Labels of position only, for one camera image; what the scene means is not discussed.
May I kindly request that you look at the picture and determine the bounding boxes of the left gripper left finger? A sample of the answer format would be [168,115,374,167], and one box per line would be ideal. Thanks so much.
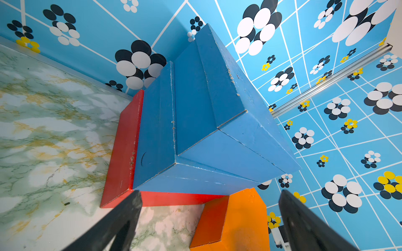
[64,191,142,251]

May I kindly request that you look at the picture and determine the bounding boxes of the right aluminium corner post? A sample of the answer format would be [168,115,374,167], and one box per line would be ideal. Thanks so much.
[271,43,393,119]

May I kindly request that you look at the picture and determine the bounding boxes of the red shoebox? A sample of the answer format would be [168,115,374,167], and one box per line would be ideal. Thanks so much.
[100,90,223,208]

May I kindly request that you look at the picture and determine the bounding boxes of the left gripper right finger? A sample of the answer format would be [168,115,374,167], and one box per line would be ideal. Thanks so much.
[278,190,357,251]

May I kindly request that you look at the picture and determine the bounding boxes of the orange shoebox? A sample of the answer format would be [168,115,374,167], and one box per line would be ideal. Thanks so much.
[189,188,270,251]

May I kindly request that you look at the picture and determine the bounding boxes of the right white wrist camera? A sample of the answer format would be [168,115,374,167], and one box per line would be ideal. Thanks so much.
[271,225,291,251]

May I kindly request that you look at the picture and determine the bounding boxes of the blue shoebox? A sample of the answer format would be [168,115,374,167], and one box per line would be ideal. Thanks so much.
[133,62,258,196]
[174,25,300,183]

